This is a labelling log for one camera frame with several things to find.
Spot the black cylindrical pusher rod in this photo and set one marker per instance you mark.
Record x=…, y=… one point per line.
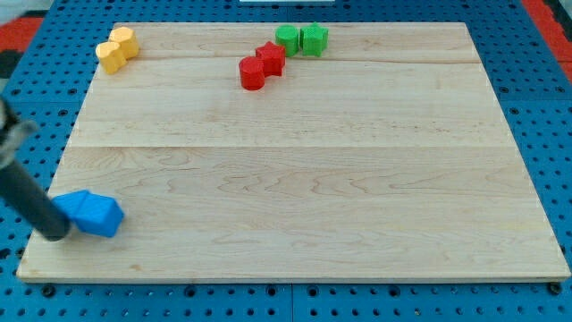
x=29, y=199

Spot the blue cube block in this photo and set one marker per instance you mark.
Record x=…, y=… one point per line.
x=99, y=215

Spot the blue triangle block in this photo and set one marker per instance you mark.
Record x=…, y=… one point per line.
x=70, y=203

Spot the yellow heart block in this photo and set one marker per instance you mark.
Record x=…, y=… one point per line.
x=110, y=56

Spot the yellow hexagon block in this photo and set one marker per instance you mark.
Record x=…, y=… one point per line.
x=127, y=40

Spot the red cylinder block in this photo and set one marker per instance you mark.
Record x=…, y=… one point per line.
x=252, y=75

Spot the red star block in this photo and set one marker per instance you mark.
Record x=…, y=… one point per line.
x=273, y=58

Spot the green cylinder block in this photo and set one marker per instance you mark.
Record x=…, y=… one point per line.
x=288, y=36

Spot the green star block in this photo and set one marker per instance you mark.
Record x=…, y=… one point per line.
x=313, y=39

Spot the wooden board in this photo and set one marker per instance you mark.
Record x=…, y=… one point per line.
x=387, y=159

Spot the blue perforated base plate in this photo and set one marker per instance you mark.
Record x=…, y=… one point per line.
x=52, y=78

